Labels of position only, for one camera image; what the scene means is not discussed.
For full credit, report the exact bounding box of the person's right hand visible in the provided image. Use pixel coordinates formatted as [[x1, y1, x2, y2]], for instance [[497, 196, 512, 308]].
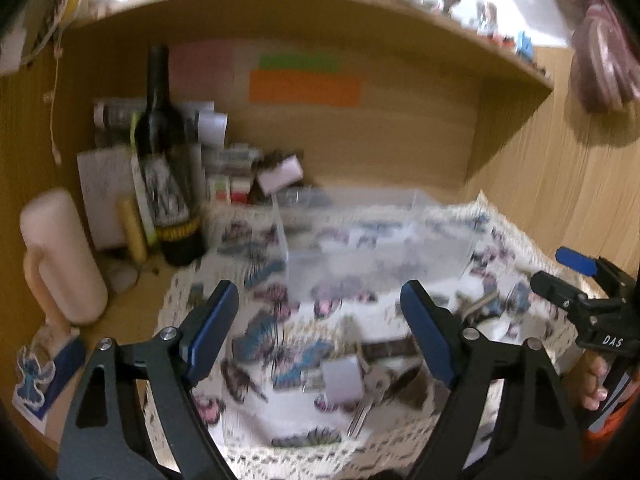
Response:
[[579, 351, 610, 412]]

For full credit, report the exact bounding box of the dark wine bottle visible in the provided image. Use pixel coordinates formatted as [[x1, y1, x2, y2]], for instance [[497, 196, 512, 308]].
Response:
[[134, 44, 206, 268]]

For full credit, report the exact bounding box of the pink striped curtain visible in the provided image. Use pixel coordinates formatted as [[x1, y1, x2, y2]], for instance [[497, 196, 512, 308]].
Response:
[[555, 0, 639, 114]]

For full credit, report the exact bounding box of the pink sticky note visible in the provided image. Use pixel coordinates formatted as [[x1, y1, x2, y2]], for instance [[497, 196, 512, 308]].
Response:
[[169, 40, 234, 96]]

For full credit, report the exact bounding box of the white handwritten note paper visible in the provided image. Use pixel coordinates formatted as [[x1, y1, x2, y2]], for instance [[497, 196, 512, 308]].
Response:
[[77, 145, 140, 252]]

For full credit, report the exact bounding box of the pink foam roller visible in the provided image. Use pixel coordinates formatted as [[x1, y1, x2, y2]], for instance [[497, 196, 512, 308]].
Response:
[[20, 188, 108, 326]]

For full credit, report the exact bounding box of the clear plastic storage box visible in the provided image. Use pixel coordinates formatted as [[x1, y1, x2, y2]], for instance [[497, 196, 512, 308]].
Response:
[[209, 188, 480, 302]]

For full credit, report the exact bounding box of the rolled newspaper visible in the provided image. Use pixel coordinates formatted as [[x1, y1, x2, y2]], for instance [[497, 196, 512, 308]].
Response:
[[93, 99, 228, 148]]

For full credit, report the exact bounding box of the white power adapter plug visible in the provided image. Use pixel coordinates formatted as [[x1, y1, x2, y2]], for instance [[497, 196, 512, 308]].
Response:
[[320, 356, 364, 404]]

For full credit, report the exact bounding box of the stack of books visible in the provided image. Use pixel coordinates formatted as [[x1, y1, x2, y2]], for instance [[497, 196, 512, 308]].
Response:
[[202, 144, 264, 204]]

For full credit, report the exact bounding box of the yellow candle stick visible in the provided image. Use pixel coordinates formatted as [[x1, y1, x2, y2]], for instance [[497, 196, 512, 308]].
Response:
[[117, 195, 149, 266]]

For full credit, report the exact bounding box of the wooden shelf board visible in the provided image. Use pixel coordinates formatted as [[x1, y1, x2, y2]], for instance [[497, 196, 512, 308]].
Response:
[[72, 0, 553, 90]]

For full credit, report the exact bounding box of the butterfly print lace cloth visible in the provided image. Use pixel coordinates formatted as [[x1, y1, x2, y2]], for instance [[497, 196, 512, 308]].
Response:
[[157, 196, 582, 479]]

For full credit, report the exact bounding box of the green sticky note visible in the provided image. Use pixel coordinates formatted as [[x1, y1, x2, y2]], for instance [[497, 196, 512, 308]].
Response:
[[258, 53, 340, 74]]

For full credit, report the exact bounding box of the blue cartoon sticker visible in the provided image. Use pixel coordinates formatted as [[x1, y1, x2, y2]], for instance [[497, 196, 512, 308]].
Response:
[[14, 347, 56, 411]]

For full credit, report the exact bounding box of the silver keys bunch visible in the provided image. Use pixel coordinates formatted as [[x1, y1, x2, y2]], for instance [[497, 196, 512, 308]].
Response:
[[341, 351, 399, 440]]

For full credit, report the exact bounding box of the small blue block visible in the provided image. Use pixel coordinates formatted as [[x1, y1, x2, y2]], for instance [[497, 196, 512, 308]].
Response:
[[515, 32, 535, 63]]

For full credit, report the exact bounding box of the orange sticky note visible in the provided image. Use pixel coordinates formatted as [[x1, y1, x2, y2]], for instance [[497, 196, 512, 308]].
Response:
[[247, 70, 363, 107]]

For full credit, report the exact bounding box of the small white cardboard box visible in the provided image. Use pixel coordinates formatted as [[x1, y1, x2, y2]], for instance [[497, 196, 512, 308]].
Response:
[[257, 155, 304, 196]]

